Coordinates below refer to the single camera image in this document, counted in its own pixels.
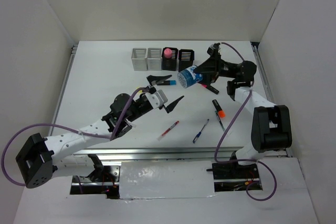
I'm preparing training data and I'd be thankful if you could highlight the left black slotted container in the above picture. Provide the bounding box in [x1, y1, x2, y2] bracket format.
[162, 47, 178, 71]

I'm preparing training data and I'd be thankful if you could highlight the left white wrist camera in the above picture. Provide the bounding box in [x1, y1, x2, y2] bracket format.
[145, 90, 168, 109]

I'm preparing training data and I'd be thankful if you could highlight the red pen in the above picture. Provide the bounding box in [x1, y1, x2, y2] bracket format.
[157, 121, 180, 141]

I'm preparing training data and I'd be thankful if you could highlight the white slotted container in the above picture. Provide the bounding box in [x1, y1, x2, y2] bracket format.
[146, 48, 162, 71]
[131, 48, 148, 71]

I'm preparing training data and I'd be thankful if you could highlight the pink cap glue bottle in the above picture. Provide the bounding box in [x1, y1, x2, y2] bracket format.
[163, 48, 173, 59]

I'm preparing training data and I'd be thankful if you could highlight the green pen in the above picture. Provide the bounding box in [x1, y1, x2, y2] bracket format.
[215, 111, 226, 132]

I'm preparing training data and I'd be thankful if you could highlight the blue highlighter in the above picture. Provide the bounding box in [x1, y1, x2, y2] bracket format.
[158, 80, 176, 86]

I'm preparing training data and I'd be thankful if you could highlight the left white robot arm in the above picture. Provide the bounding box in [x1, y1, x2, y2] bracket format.
[16, 75, 179, 188]

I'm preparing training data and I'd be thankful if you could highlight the orange highlighter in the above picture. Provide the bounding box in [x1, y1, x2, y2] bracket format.
[212, 99, 226, 118]

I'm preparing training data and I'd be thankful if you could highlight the blue pen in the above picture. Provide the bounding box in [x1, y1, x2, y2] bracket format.
[192, 119, 209, 144]

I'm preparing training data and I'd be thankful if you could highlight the black slotted container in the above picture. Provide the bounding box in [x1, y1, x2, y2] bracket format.
[178, 49, 194, 72]
[162, 47, 178, 71]

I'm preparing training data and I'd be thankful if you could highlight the blue glue bottle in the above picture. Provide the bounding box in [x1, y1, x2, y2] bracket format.
[177, 65, 203, 89]

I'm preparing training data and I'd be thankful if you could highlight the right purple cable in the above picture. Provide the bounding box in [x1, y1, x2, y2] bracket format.
[214, 41, 277, 201]

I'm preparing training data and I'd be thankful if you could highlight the white taped cover panel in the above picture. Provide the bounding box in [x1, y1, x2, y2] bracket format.
[119, 161, 215, 199]

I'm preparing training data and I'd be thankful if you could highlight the right black slotted container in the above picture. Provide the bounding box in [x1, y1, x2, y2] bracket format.
[178, 49, 194, 72]

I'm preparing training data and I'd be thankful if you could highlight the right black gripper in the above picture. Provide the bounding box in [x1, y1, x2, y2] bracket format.
[190, 49, 238, 86]

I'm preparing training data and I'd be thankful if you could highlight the left white slotted container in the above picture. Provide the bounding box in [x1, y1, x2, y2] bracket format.
[131, 48, 148, 71]

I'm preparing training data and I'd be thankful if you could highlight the aluminium frame rail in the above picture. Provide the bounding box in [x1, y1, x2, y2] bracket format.
[52, 40, 295, 164]

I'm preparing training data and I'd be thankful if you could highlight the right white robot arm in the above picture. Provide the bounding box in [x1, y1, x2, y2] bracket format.
[195, 43, 292, 178]

